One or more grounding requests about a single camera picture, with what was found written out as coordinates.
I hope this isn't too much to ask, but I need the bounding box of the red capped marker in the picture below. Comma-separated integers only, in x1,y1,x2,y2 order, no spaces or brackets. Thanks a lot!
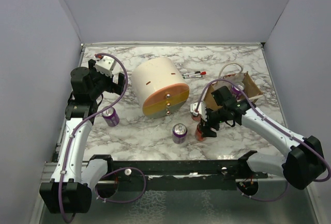
183,71,206,79

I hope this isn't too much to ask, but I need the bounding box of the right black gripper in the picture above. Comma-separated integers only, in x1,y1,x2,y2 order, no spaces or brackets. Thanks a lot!
199,106,228,137

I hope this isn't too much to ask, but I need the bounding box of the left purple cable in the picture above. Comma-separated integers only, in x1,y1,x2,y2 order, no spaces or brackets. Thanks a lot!
58,52,129,223

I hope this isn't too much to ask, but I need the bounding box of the purple can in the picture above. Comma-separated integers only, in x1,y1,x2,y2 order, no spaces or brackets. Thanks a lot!
230,82,245,99
101,107,119,127
172,123,188,144

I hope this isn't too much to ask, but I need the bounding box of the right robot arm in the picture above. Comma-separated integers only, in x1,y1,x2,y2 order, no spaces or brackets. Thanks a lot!
191,86,330,190

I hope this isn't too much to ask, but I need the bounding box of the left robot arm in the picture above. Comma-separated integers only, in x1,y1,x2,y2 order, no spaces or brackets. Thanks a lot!
39,53,128,214

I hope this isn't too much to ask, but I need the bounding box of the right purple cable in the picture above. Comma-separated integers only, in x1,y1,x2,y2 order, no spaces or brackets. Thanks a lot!
195,79,331,203

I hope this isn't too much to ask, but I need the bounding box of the black base frame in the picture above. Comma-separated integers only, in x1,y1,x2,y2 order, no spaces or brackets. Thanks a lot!
97,159,267,192

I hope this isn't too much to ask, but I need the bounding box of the cream cylindrical container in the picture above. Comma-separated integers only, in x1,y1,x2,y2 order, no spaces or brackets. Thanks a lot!
130,57,190,118

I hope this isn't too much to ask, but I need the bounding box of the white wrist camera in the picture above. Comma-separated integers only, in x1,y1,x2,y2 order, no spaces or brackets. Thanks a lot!
190,101,207,121
95,55,117,78

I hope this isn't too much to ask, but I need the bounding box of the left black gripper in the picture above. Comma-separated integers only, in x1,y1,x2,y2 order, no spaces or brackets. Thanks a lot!
89,59,126,99

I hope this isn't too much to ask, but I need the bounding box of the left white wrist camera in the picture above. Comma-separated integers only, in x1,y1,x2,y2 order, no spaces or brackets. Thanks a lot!
95,55,117,78

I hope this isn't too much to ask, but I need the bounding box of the purple cable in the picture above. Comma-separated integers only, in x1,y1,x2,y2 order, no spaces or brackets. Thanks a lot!
195,79,331,203
58,52,129,223

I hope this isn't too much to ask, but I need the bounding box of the red can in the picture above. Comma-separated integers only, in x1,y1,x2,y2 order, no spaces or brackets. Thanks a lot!
194,122,205,142
191,114,201,122

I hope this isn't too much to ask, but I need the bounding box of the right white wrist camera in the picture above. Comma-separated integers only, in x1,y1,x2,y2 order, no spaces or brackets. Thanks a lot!
190,101,207,121

